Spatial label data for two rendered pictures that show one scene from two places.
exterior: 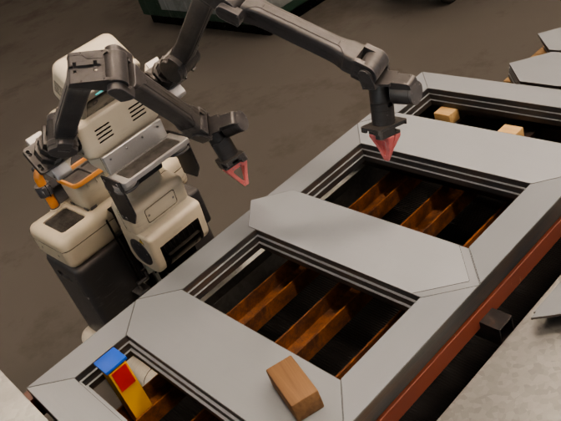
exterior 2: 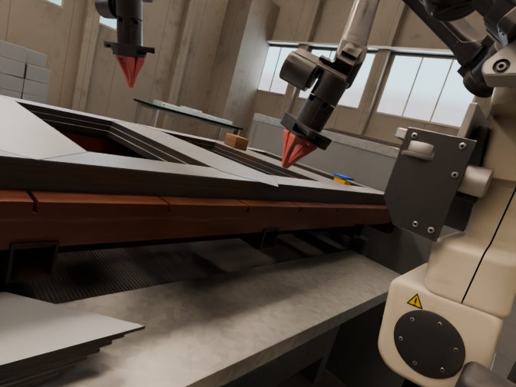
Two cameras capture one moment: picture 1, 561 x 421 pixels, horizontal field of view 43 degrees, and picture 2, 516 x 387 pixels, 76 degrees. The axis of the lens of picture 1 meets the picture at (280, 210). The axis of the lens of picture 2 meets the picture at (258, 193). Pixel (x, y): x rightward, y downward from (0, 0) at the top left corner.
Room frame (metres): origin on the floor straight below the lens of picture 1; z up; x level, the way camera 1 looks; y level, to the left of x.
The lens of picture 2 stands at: (2.45, -0.17, 0.98)
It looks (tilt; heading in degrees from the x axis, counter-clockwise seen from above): 11 degrees down; 163
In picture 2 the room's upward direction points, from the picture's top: 16 degrees clockwise
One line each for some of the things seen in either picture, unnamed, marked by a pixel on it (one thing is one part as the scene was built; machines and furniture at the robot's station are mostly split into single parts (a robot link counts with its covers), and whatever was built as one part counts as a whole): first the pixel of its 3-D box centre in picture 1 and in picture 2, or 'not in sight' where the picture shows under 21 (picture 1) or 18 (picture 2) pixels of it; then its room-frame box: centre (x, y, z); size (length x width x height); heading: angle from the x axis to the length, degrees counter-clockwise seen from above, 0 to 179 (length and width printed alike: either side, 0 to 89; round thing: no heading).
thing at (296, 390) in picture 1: (294, 388); (236, 141); (1.01, 0.10, 0.89); 0.12 x 0.06 x 0.05; 15
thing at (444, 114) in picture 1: (447, 115); not in sight; (1.96, -0.60, 0.79); 0.06 x 0.05 x 0.04; 32
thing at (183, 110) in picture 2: not in sight; (190, 128); (-5.94, 0.21, 0.48); 2.67 x 1.03 x 0.97; 125
